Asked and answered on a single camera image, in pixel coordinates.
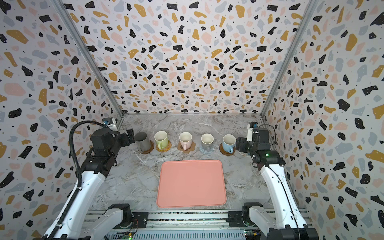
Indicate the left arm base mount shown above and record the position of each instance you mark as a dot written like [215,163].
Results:
[131,219]

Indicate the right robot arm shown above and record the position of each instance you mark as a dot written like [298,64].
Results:
[288,223]

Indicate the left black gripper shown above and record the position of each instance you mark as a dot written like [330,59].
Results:
[126,141]

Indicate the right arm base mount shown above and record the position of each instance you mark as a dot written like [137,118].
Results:
[242,218]

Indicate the white mug pink handle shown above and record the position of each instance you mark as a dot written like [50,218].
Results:
[186,140]

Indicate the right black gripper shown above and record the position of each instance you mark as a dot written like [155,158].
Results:
[241,144]

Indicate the white mug grey handle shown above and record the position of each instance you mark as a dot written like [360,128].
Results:
[207,142]

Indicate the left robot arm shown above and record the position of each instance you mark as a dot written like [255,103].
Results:
[91,175]

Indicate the dark brown round coaster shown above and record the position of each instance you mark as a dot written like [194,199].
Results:
[149,150]
[223,152]

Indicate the brown paw print coaster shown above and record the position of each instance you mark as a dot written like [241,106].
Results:
[191,149]

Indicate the woven tan round coaster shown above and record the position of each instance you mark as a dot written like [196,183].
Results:
[166,148]

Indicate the pink rectangular tray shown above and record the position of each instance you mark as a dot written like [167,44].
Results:
[194,183]

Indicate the grey metal mug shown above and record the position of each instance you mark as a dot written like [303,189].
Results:
[143,141]

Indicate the white mug blue handle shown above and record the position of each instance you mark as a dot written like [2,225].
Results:
[229,143]

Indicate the white mug green handle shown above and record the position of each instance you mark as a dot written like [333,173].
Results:
[161,138]

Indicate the grey blue round coaster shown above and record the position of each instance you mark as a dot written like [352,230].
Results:
[206,152]

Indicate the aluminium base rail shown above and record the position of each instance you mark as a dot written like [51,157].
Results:
[183,224]

